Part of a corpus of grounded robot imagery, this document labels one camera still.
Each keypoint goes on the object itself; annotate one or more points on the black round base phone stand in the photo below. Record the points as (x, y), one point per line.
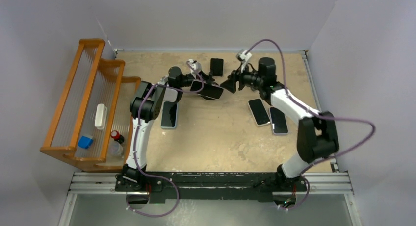
(207, 98)

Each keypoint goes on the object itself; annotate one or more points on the light blue case phone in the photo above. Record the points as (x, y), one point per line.
(169, 115)

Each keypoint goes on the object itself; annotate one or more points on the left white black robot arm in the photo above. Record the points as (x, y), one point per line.
(150, 101)

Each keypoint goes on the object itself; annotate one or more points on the red cap bottle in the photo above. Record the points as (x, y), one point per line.
(115, 147)

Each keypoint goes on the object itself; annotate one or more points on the white rectangular device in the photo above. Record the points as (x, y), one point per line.
(100, 116)

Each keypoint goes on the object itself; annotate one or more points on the black aluminium base frame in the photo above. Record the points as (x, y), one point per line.
(262, 187)

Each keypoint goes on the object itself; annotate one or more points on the white edged black phone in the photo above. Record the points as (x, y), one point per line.
(259, 112)

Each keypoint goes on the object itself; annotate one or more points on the lavender case phone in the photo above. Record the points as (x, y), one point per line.
(278, 122)

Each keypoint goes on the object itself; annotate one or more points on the black phone clear case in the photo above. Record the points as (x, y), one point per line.
(210, 90)

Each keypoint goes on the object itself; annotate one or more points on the orange wooden rack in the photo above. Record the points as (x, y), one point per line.
(91, 80)

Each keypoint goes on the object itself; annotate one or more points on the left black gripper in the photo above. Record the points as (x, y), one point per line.
(210, 81)

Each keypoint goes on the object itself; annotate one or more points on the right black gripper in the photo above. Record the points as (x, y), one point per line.
(230, 84)

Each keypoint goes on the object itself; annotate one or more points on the blue cap bottle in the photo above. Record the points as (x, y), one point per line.
(85, 141)

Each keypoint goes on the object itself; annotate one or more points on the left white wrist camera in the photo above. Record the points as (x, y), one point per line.
(195, 67)

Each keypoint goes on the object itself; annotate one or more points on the black rectangular phone stand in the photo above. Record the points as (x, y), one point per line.
(216, 66)

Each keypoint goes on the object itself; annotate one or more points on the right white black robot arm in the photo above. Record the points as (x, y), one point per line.
(317, 135)

